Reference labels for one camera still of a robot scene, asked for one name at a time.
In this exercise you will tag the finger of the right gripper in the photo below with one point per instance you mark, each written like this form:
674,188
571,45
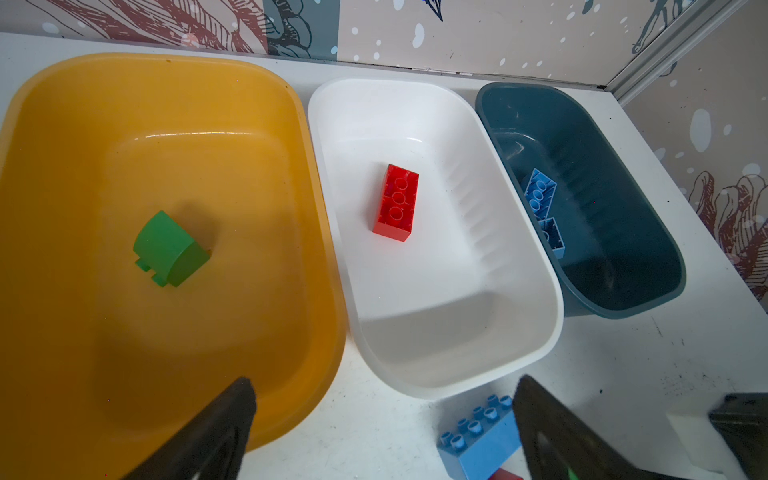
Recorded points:
741,420

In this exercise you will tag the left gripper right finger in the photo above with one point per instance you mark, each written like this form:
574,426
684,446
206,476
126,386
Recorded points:
559,445

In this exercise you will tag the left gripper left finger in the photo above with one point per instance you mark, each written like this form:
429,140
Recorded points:
211,445

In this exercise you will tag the small red lego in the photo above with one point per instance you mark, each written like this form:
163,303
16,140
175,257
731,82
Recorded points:
502,474

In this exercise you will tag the white plastic bin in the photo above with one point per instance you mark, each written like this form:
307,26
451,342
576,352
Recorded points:
471,295

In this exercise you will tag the teal plastic bin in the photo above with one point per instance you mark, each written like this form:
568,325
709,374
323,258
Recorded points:
620,260

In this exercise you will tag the green rounded lego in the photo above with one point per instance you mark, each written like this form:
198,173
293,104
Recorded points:
164,247

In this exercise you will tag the blue lego diagonal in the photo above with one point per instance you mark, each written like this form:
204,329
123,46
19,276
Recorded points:
553,236

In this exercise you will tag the yellow plastic bin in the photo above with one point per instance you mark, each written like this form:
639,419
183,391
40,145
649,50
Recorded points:
99,365

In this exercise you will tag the blue long lego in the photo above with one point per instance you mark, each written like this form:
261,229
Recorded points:
539,193

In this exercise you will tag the red long lego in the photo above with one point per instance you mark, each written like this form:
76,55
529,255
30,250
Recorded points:
396,210

